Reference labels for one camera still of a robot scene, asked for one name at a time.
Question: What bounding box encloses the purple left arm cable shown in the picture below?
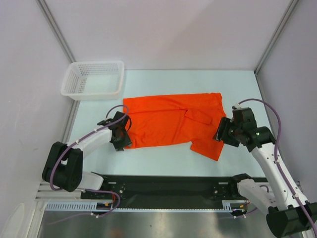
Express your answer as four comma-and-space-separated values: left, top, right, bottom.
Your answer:
49, 104, 130, 225

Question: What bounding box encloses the aluminium corner post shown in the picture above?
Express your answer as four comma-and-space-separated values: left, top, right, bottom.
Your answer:
254, 0, 300, 76
36, 0, 76, 63

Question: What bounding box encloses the slotted grey cable duct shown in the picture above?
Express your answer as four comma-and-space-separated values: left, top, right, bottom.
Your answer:
46, 201, 246, 213

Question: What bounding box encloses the orange t shirt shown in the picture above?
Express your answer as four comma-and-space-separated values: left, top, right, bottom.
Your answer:
123, 93, 226, 161

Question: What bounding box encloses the white plastic mesh basket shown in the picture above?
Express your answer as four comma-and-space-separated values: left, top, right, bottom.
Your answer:
60, 60, 124, 101

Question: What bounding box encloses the left aluminium corner post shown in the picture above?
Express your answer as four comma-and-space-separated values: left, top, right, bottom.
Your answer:
36, 0, 76, 63

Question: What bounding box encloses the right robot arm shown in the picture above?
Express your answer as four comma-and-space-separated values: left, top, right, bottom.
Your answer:
214, 107, 317, 238

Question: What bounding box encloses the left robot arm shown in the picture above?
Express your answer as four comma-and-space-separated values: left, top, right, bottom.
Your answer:
42, 112, 132, 198

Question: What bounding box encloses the aluminium extrusion rail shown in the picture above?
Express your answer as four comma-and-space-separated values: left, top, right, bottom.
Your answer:
34, 181, 84, 203

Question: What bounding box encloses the right aluminium corner post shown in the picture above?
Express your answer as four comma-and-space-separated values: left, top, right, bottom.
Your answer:
254, 0, 300, 76

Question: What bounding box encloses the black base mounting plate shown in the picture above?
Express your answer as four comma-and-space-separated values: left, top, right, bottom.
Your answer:
80, 175, 250, 210

